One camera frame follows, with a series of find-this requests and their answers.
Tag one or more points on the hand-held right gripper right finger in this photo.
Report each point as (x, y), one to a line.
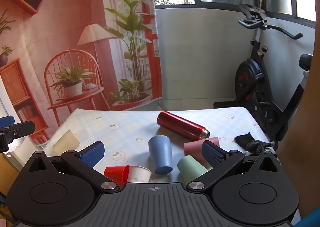
(213, 154)

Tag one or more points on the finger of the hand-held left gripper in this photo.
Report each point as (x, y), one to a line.
(7, 120)
(20, 129)

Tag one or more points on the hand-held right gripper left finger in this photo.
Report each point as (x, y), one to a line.
(92, 154)

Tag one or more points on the blue cup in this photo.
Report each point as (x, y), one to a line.
(160, 153)

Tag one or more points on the pink cup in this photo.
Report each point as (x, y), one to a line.
(193, 149)

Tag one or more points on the green cup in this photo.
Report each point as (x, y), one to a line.
(191, 168)

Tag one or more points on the cream cup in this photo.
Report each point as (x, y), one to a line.
(65, 143)

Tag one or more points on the red cup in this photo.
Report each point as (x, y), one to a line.
(115, 173)

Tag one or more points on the white cup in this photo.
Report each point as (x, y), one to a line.
(138, 174)

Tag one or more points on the black glove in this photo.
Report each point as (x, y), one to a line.
(246, 139)

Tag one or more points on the wooden board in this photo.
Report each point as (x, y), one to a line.
(6, 169)

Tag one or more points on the red metal thermos bottle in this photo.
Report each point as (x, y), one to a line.
(180, 124)

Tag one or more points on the floral checked table cloth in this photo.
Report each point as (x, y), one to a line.
(130, 122)

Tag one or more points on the black exercise bike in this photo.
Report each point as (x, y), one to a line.
(250, 77)

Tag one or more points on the printed room backdrop cloth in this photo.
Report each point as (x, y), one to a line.
(62, 29)

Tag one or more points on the person's blue clothing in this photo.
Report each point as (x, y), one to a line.
(312, 220)

